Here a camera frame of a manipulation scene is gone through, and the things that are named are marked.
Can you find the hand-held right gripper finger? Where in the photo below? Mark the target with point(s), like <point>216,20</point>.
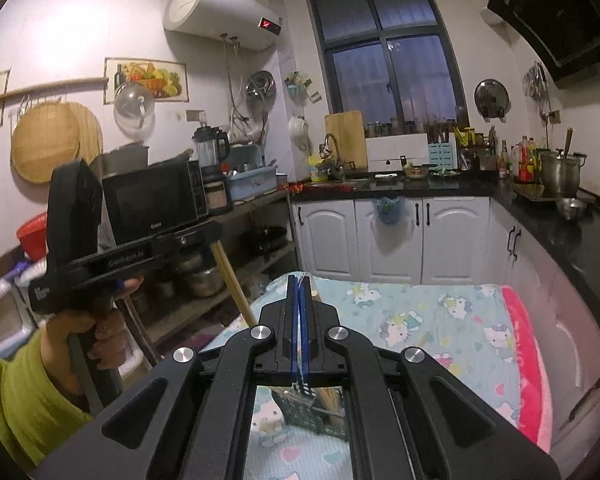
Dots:
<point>296,325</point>
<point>305,330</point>

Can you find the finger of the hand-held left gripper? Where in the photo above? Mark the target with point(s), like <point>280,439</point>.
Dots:
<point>200,237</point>

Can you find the chopstick pair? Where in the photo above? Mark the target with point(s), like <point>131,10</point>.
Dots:
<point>232,285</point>

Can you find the bunch of wooden chopsticks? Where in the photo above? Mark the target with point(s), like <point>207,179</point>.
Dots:
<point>330,405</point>

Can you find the green plastic utensil basket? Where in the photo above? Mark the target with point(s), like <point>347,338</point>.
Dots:
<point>300,417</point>

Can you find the person's left forearm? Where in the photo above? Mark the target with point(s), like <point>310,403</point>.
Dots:
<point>15,400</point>

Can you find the person's left hand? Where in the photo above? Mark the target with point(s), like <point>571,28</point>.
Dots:
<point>110,332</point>

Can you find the steel cooking pot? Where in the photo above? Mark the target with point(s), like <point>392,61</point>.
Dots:
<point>202,282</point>

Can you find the black microwave oven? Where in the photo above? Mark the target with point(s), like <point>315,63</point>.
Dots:
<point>150,205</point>

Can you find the metal storage shelf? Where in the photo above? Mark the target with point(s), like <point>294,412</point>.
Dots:
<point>260,205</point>

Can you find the black wok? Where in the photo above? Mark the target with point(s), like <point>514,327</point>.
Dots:
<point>270,240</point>

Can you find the blue dish tub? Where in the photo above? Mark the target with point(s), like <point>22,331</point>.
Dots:
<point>252,182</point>

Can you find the black blender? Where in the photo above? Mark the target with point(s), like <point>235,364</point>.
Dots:
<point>210,160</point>

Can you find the red plastic basin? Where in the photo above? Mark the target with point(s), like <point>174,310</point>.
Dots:
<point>32,235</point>

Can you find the steel container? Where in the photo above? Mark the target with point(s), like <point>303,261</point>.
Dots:
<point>120,160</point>

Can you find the plastic drawer unit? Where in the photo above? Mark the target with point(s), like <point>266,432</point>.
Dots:
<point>0,310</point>

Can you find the white lower kitchen cabinets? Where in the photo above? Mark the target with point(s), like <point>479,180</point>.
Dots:
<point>395,245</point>

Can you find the cartoon cat printed blanket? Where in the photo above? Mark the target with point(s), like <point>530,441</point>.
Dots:
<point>430,320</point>

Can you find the round wooden board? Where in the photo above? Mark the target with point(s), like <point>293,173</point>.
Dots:
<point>91,132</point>

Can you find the yellow bottle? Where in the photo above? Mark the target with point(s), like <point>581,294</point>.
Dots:
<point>319,170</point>

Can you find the glass pot lid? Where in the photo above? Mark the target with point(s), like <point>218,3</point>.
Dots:
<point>132,110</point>

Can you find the blue plastic bag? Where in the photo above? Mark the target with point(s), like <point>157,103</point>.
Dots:
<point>390,210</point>

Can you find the kitchen faucet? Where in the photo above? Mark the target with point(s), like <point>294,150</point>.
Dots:
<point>332,152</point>

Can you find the hanging steel bowl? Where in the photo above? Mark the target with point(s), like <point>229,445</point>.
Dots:
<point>260,85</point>

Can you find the wooden cutting board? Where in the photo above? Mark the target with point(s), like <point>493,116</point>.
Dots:
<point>345,140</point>

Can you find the long wooden rod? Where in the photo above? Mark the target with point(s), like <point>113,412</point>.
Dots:
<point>45,88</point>

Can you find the bowl of food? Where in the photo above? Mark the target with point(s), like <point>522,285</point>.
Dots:
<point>416,171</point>

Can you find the pink blanket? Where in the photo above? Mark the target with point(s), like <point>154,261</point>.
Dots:
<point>525,340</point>

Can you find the blue knife block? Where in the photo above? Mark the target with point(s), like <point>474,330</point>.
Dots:
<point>440,156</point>

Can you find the row of spice jars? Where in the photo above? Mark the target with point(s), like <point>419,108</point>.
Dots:
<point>410,129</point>

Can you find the white water heater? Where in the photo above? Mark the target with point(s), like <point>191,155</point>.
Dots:
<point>215,10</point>

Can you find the dark framed window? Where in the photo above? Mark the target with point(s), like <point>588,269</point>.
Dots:
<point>370,75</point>

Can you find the black stone countertop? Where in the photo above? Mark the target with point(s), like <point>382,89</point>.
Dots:
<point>555,230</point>

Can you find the cluster of sauce bottles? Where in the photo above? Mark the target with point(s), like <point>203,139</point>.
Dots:
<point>520,162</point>

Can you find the hanging steel pot lid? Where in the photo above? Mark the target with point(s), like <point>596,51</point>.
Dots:
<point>491,99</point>

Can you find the steel stock pot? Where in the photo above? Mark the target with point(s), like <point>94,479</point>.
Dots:
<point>562,175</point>

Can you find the hanging kitchen tools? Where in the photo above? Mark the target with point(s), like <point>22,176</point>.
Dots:
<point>536,87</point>

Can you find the black range hood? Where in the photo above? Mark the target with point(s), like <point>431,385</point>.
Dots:
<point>570,10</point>

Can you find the wall utensil holder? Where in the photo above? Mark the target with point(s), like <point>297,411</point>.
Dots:
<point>302,87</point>

